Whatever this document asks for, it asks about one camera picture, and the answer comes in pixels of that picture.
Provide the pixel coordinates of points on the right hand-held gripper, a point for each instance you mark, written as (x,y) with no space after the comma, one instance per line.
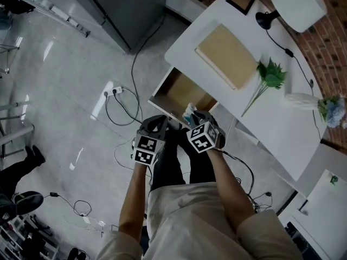
(202,139)

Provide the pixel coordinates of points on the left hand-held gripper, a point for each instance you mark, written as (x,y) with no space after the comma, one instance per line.
(145,152)

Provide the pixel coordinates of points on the white drawer with brown inside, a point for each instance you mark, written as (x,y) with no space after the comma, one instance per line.
(184,88)

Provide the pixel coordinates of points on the person's left forearm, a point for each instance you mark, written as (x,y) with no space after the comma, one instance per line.
(132,202)

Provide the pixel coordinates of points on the person's right forearm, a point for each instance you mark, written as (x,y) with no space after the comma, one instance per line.
(230,191)

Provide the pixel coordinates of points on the person's black trousers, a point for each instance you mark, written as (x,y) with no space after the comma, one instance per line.
(165,166)

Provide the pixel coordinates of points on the white power strip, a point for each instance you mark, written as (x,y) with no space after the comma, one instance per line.
(122,88)

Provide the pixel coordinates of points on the beige book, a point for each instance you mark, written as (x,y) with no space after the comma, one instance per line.
(225,55)

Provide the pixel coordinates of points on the white desk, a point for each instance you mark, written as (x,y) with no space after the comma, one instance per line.
(271,134)

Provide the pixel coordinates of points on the green leaf sprig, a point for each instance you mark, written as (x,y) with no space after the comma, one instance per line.
(271,76)

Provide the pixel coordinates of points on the white ribbed vase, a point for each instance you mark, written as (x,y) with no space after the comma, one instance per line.
(301,100)

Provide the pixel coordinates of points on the person's cream shirt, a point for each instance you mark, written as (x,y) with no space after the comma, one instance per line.
(189,226)

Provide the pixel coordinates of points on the white power adapter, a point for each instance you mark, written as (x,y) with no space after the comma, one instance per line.
(87,220)

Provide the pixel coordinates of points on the grey refrigerator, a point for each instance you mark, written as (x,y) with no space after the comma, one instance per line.
(130,9)

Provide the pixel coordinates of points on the white work table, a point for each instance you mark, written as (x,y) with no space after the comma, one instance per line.
(16,130)

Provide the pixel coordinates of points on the white shelf unit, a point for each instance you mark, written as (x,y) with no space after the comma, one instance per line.
(62,15)

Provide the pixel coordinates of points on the small green potted plant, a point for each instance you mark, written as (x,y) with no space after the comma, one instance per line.
(334,179)

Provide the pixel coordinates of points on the white shade table lamp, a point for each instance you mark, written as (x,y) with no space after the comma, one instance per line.
(298,4)

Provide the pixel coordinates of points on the white low cabinet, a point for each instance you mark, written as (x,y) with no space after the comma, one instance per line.
(325,213)

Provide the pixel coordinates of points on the black picture frame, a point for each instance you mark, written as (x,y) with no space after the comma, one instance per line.
(240,0)

